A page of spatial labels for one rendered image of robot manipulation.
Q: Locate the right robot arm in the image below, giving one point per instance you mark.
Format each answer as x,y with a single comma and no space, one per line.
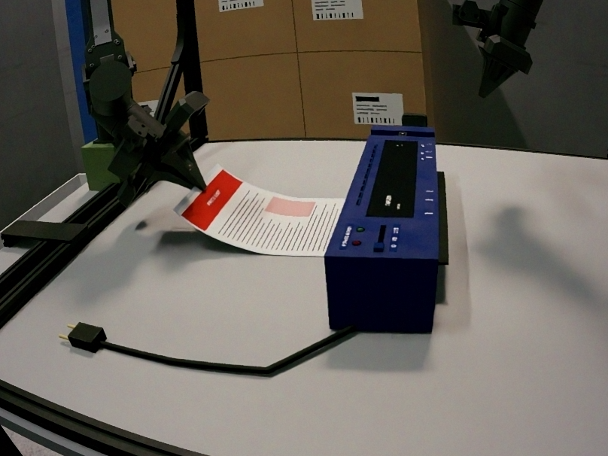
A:
110,89

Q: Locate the blue laminator with black power cord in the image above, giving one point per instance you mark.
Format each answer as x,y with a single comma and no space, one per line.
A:
382,259

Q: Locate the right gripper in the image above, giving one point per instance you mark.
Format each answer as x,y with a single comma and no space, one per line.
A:
181,168

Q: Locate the white laminating pouch with printed sheet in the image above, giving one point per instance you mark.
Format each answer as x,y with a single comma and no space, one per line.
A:
258,220

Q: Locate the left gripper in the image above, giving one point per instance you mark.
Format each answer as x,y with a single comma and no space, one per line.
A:
501,59

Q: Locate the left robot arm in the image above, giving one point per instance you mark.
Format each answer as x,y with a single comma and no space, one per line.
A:
468,14

